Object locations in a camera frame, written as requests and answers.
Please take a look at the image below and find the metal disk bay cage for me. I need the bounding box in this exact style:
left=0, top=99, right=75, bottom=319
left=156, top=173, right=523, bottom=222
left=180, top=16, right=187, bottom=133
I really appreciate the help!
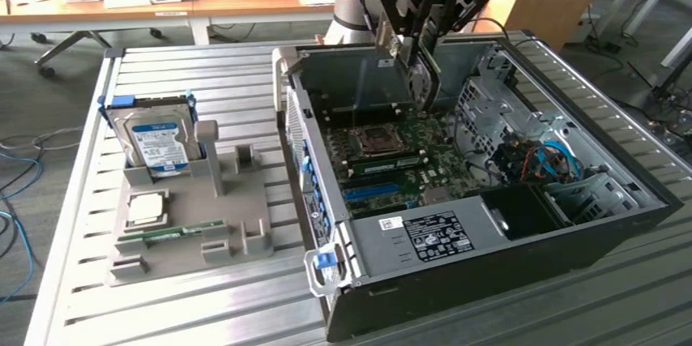
left=452, top=44, right=588, bottom=185

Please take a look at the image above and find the CPU socket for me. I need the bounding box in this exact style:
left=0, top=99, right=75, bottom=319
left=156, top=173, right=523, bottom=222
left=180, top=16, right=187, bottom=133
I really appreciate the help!
left=353, top=125, right=405, bottom=157

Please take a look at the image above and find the black floor stand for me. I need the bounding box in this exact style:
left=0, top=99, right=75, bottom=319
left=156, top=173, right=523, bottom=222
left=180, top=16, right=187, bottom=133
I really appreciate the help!
left=627, top=23, right=692, bottom=124

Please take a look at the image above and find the green RAM stick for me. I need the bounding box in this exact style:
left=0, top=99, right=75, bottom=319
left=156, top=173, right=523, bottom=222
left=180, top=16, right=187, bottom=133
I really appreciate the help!
left=117, top=220, right=225, bottom=242
left=349, top=153, right=424, bottom=175

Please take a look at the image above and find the green motherboard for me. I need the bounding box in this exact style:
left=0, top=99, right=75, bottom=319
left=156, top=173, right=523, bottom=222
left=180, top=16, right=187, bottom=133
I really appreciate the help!
left=323, top=109, right=495, bottom=220

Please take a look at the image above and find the blue expansion slot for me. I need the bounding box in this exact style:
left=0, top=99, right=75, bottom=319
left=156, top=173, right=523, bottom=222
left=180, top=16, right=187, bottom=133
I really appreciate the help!
left=341, top=182, right=400, bottom=202

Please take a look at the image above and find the grey power supply unit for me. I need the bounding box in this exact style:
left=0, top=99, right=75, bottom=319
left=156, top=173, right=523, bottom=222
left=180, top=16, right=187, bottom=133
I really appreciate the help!
left=345, top=195, right=512, bottom=280

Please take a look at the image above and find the grey parts rack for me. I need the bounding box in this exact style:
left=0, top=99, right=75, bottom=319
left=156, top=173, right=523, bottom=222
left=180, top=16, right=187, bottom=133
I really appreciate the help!
left=105, top=119, right=276, bottom=287

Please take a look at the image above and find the open black PC case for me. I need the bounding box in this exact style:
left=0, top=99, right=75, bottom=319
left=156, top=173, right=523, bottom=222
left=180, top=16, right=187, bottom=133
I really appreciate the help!
left=272, top=34, right=685, bottom=344

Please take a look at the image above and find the silver CPU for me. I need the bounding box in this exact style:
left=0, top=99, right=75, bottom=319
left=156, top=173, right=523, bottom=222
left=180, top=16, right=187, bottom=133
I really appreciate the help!
left=125, top=194, right=169, bottom=226

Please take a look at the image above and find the wooden desk with white frame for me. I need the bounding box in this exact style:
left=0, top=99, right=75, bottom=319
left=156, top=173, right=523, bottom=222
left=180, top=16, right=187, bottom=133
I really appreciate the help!
left=0, top=0, right=380, bottom=46

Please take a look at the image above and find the orange wire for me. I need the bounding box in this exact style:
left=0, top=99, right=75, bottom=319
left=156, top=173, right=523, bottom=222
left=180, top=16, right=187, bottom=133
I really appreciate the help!
left=519, top=143, right=569, bottom=183

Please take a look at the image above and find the blue wire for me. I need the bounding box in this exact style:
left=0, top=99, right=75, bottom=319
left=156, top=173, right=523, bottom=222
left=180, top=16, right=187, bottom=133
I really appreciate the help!
left=540, top=140, right=587, bottom=182

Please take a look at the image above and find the hard disk in blue frame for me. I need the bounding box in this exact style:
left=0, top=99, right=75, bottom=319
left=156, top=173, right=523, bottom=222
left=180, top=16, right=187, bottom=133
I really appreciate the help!
left=96, top=89, right=197, bottom=177

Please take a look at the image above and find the blue floor cable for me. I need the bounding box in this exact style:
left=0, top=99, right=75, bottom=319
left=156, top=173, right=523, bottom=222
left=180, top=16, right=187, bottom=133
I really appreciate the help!
left=0, top=150, right=44, bottom=306

